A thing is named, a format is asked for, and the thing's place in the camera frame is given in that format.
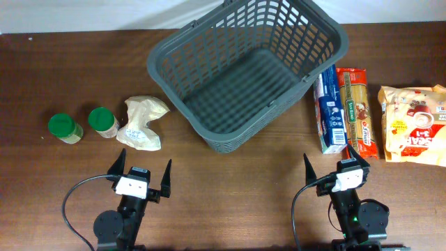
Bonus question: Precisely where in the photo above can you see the crumpled beige paper bag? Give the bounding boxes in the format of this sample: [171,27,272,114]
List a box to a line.
[116,96,170,151]

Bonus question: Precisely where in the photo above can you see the beige coffee mix bag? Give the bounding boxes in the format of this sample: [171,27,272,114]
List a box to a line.
[378,85,445,167]

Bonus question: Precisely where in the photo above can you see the green lid jar, beige contents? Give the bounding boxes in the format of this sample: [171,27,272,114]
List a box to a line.
[88,107,120,138]

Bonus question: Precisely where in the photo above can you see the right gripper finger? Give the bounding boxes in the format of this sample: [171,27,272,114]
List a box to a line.
[303,154,317,185]
[347,144,370,169]

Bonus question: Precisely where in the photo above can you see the blue white carton box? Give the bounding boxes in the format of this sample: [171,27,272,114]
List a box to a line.
[313,65,348,154]

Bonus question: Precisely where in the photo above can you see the red spaghetti packet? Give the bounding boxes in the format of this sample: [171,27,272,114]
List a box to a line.
[336,68,378,158]

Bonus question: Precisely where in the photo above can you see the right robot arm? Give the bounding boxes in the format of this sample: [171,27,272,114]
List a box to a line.
[303,145,390,250]

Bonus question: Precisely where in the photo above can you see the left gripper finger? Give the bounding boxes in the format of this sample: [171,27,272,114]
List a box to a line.
[107,149,126,176]
[160,159,172,198]

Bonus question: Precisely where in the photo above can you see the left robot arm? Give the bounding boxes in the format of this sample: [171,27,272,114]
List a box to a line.
[93,150,171,251]

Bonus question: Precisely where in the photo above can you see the grey plastic basket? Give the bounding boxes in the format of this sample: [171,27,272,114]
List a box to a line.
[147,0,349,153]

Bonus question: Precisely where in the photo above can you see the left black cable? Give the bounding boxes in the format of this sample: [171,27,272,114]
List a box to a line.
[61,174,121,251]

